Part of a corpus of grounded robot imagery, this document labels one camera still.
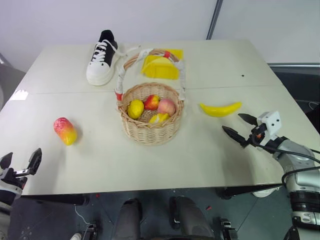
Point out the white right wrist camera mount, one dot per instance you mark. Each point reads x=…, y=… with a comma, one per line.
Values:
x=271, y=122

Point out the yellow plastic dustpan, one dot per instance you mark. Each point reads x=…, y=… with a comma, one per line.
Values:
x=161, y=68

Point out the yellow star fruit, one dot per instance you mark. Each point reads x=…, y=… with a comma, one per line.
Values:
x=159, y=118

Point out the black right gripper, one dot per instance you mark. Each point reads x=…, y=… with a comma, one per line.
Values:
x=257, y=133

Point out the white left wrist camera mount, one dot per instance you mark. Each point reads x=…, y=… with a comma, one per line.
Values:
x=7, y=186

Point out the white shoe under table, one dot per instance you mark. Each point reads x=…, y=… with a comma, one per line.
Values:
x=265, y=192

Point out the dark grey rounded shape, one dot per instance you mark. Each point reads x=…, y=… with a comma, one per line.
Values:
x=130, y=220
x=190, y=220

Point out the red yellow mango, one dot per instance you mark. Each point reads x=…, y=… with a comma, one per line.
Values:
x=65, y=130

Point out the black table foot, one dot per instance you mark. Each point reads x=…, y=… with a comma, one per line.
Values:
x=91, y=231
x=228, y=228

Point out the black table frame bar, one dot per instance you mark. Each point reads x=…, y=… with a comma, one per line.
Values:
x=55, y=200
x=240, y=191

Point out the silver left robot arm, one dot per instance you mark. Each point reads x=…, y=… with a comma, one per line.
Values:
x=6, y=198

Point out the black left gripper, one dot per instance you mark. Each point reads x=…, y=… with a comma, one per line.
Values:
x=13, y=178

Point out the pink peach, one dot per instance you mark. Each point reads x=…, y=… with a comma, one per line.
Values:
x=166, y=106

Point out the grey vertical pole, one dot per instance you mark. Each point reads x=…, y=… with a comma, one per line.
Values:
x=214, y=20

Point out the yellow banana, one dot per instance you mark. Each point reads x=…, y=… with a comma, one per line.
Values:
x=220, y=110

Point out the yellow lemon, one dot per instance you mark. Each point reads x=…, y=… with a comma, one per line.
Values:
x=135, y=109

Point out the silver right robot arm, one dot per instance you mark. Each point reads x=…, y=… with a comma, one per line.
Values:
x=300, y=155

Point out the red yellow apple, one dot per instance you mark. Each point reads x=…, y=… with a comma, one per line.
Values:
x=151, y=102

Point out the black white sneaker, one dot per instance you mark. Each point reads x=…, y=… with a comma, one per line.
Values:
x=100, y=70

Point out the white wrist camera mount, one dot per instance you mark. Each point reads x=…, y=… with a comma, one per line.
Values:
x=271, y=122
x=7, y=186

